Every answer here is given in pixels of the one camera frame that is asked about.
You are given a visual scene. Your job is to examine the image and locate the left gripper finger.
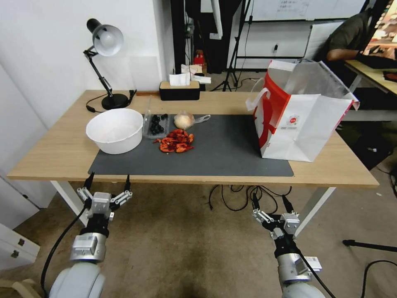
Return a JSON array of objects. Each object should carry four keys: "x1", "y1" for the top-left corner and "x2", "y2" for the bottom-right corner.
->
[
  {"x1": 112, "y1": 174, "x2": 134, "y2": 207},
  {"x1": 77, "y1": 171, "x2": 96, "y2": 204}
]

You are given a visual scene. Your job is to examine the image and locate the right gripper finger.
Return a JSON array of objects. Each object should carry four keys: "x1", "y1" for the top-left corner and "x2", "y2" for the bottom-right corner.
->
[
  {"x1": 252, "y1": 192, "x2": 280, "y2": 229},
  {"x1": 281, "y1": 195, "x2": 300, "y2": 218}
]

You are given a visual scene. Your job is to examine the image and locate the clear disposable takeout box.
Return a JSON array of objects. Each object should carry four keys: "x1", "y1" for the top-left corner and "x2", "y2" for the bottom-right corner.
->
[{"x1": 142, "y1": 96, "x2": 170, "y2": 139}]

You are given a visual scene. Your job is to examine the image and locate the white latched storage box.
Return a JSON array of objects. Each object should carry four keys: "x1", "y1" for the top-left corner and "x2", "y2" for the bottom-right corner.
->
[{"x1": 0, "y1": 222, "x2": 41, "y2": 272}]

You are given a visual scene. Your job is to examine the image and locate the white and red delivery bag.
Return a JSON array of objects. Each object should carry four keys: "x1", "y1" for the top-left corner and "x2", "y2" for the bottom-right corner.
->
[{"x1": 245, "y1": 60, "x2": 360, "y2": 163}]

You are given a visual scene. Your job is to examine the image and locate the black floor bag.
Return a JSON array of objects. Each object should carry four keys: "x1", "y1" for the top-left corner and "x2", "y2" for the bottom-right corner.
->
[{"x1": 338, "y1": 121, "x2": 397, "y2": 170}]

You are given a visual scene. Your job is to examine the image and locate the black tissue box wooden lid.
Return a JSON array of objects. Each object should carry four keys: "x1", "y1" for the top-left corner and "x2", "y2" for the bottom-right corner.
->
[{"x1": 159, "y1": 80, "x2": 201, "y2": 101}]

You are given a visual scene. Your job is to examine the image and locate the white table leg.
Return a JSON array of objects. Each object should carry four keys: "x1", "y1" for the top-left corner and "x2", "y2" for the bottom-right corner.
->
[
  {"x1": 293, "y1": 187, "x2": 337, "y2": 238},
  {"x1": 50, "y1": 181, "x2": 89, "y2": 227}
]

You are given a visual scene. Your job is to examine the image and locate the white wrist label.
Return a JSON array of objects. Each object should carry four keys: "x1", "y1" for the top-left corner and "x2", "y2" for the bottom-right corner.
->
[{"x1": 305, "y1": 256, "x2": 323, "y2": 271}]

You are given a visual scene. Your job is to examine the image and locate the white plastic bowl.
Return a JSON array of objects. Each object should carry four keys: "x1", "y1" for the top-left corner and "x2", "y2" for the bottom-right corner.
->
[{"x1": 86, "y1": 108, "x2": 144, "y2": 155}]

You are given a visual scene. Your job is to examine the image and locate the dark grey table mat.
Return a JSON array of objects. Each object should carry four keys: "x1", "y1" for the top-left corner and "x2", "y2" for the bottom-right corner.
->
[{"x1": 88, "y1": 114, "x2": 294, "y2": 178}]

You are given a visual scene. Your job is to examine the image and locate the black stand leg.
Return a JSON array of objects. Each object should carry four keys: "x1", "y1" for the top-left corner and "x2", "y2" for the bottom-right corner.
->
[{"x1": 342, "y1": 239, "x2": 397, "y2": 252}]

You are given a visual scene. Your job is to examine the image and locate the black desk lamp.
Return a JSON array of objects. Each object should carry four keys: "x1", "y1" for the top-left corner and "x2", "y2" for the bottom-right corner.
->
[{"x1": 82, "y1": 18, "x2": 129, "y2": 111}]

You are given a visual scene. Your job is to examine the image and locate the light wooden chair part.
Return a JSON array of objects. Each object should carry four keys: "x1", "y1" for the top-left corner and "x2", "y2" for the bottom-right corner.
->
[{"x1": 0, "y1": 278, "x2": 43, "y2": 298}]

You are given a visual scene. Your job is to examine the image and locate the white tissue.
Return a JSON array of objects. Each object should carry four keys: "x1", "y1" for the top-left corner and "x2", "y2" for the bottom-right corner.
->
[{"x1": 169, "y1": 73, "x2": 191, "y2": 87}]

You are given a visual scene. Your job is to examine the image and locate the white cardboard boxes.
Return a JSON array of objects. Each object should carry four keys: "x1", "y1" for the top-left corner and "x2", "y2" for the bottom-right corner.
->
[{"x1": 181, "y1": 63, "x2": 211, "y2": 84}]

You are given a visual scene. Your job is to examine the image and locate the wooden side desk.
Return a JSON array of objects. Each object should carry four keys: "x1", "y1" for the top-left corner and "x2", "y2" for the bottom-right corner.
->
[{"x1": 344, "y1": 59, "x2": 397, "y2": 94}]

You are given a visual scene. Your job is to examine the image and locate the black tripod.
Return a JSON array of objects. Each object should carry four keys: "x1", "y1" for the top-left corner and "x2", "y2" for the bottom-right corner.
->
[{"x1": 210, "y1": 0, "x2": 254, "y2": 92}]

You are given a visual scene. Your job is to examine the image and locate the person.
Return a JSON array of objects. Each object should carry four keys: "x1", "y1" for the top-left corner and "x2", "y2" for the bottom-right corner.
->
[{"x1": 325, "y1": 7, "x2": 397, "y2": 69}]

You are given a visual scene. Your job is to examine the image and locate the white whiteboard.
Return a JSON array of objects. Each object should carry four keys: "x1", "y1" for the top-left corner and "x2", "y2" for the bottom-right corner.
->
[{"x1": 248, "y1": 0, "x2": 368, "y2": 22}]

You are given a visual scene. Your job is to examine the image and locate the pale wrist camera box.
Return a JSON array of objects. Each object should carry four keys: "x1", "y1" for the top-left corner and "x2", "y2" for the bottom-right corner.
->
[
  {"x1": 282, "y1": 212, "x2": 301, "y2": 238},
  {"x1": 91, "y1": 192, "x2": 113, "y2": 216}
]

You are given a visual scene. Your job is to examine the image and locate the black floor cables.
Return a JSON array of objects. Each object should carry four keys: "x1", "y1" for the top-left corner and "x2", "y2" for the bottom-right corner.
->
[{"x1": 208, "y1": 185, "x2": 294, "y2": 218}]

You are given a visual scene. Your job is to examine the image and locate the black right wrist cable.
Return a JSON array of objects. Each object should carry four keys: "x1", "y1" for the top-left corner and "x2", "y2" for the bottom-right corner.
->
[{"x1": 292, "y1": 238, "x2": 336, "y2": 298}]

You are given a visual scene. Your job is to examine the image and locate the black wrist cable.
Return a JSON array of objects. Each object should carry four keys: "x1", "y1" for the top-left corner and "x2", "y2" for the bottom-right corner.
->
[
  {"x1": 40, "y1": 203, "x2": 92, "y2": 298},
  {"x1": 292, "y1": 238, "x2": 336, "y2": 298}
]

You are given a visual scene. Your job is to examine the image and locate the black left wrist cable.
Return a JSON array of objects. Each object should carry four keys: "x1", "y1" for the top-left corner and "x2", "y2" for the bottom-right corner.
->
[{"x1": 40, "y1": 203, "x2": 92, "y2": 298}]

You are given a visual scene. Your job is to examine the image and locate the black lamp cable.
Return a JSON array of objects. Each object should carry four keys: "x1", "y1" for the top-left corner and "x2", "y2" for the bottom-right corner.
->
[{"x1": 86, "y1": 89, "x2": 137, "y2": 113}]

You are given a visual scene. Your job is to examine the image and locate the black looped floor cable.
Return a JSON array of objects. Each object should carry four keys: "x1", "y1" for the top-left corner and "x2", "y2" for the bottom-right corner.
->
[{"x1": 364, "y1": 260, "x2": 397, "y2": 298}]

